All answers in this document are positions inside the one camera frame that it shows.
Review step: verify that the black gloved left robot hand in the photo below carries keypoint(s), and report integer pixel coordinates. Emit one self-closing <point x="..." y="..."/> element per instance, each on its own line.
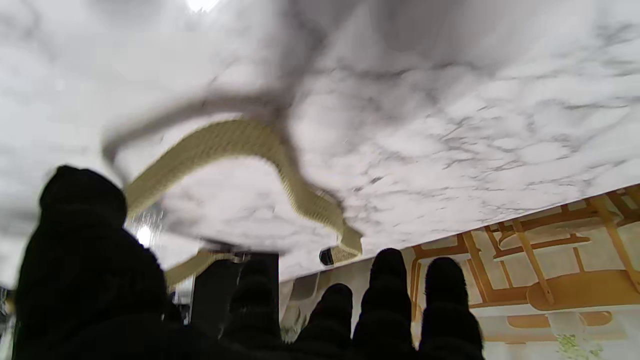
<point x="100" y="290"/>

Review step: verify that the black square storage box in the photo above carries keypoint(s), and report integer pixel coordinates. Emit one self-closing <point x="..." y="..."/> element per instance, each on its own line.
<point x="215" y="295"/>

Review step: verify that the beige braided belt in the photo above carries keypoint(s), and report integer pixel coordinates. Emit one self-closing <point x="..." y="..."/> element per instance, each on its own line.
<point x="235" y="145"/>

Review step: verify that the printed room scene backdrop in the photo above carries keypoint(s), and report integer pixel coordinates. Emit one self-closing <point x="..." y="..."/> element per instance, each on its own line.
<point x="540" y="290"/>

